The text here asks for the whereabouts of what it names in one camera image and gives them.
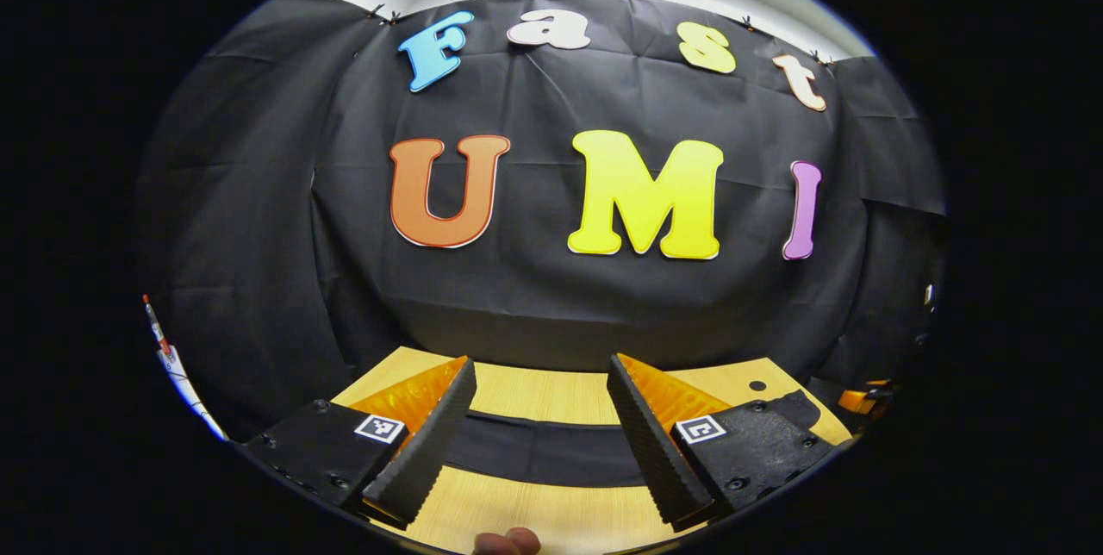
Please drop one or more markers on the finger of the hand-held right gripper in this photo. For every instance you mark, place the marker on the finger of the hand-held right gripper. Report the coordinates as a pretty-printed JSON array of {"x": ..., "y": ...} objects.
[{"x": 857, "y": 402}]

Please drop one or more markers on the white red striped object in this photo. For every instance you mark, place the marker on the white red striped object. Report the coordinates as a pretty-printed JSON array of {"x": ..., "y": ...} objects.
[{"x": 175, "y": 365}]

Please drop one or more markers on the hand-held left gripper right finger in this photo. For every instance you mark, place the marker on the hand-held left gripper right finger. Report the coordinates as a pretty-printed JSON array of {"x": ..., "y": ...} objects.
[{"x": 655, "y": 452}]

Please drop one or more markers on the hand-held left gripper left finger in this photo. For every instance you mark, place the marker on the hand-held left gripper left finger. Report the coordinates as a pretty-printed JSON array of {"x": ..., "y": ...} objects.
[{"x": 426, "y": 452}]

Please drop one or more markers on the black backdrop cloth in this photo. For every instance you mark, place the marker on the black backdrop cloth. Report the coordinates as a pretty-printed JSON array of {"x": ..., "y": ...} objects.
[{"x": 534, "y": 107}]

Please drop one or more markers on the dark grey jeans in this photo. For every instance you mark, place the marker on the dark grey jeans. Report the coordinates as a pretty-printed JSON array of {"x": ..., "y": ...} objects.
[{"x": 543, "y": 452}]

